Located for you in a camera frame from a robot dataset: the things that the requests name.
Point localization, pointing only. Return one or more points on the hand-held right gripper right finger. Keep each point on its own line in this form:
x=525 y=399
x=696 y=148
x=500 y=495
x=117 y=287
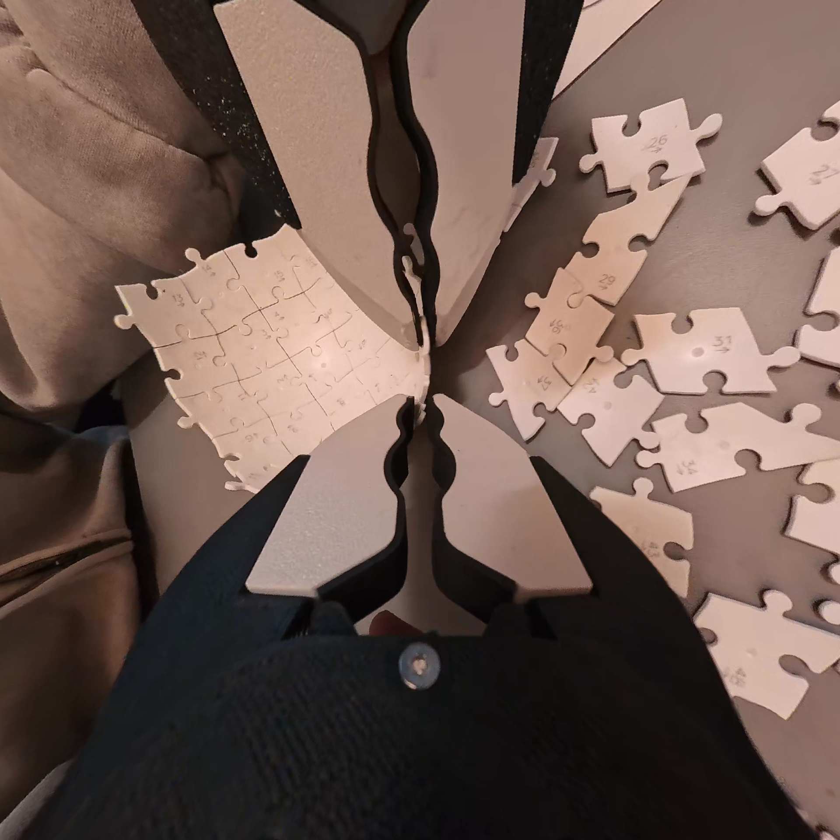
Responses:
x=512 y=525

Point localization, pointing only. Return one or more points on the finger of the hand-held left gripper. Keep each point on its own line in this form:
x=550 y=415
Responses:
x=466 y=131
x=308 y=131

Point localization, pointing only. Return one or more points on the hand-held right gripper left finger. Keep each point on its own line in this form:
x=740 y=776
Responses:
x=315 y=525

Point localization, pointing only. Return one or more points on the joined white puzzle strip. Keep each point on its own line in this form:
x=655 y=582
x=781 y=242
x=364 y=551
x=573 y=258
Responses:
x=535 y=174

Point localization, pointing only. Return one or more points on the curved white puzzle ball shell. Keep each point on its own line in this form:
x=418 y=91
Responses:
x=262 y=341

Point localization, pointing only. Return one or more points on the person's left forearm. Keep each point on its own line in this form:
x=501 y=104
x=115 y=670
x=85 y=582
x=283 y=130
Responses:
x=98 y=164

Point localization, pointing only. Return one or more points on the scattered loose white puzzle pieces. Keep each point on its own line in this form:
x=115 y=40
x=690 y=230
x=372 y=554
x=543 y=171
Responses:
x=709 y=354

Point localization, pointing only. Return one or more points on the person's right hand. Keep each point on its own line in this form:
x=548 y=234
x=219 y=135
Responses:
x=390 y=625

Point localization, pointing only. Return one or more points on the white paper instruction sheet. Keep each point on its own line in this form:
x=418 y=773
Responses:
x=590 y=46

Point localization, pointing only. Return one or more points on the blue cloth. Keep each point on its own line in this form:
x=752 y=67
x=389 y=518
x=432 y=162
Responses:
x=98 y=438

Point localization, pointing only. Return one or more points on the beige zip hoodie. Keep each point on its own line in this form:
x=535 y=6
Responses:
x=59 y=492

